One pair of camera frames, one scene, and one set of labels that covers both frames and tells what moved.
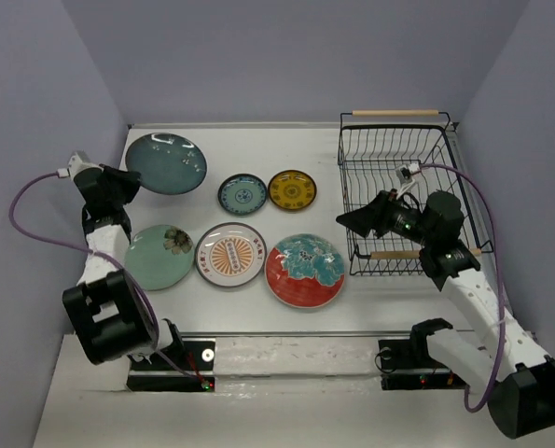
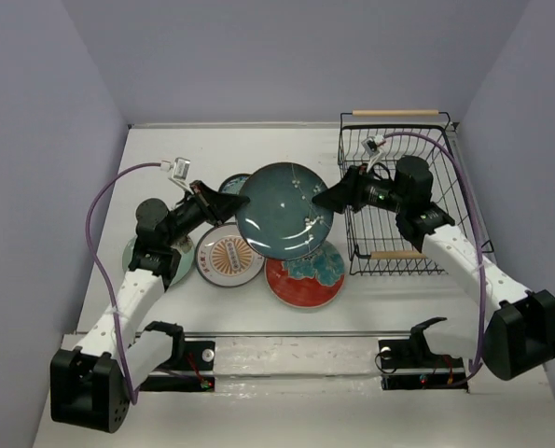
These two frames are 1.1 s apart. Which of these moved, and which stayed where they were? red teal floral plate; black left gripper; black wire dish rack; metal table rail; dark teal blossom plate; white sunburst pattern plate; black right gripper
Moved: dark teal blossom plate; black left gripper; black right gripper
Stayed: metal table rail; red teal floral plate; white sunburst pattern plate; black wire dish rack
